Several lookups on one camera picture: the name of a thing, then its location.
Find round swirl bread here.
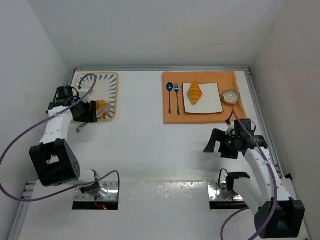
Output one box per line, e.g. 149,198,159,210
96,100,112,120

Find metal tongs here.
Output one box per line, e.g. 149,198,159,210
75,101,112,133

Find long croissant bread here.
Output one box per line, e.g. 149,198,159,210
187,81,203,106

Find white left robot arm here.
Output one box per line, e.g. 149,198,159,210
29,86,110,196

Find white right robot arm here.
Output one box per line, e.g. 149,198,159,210
204,119,305,239

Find blue patterned rectangular tray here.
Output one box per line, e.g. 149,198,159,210
70,71,120,123

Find white square plate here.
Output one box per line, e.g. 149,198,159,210
182,82,224,115

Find small flower-shaped dish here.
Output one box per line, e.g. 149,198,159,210
222,89,241,105

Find orange placemat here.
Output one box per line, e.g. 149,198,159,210
162,71,247,124

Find blue fork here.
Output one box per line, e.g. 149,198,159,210
174,83,181,116

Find blue spoon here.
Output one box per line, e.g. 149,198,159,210
166,82,173,114

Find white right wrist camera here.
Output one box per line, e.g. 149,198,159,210
225,119,235,136

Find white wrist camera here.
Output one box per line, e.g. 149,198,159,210
77,87,94,103
225,119,235,136

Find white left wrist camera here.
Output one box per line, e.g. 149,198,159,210
77,87,94,103

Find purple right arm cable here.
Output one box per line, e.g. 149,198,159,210
220,107,278,240

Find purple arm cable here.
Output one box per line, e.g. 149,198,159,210
220,107,278,240
0,73,121,202

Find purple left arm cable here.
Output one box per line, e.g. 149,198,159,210
0,73,121,202

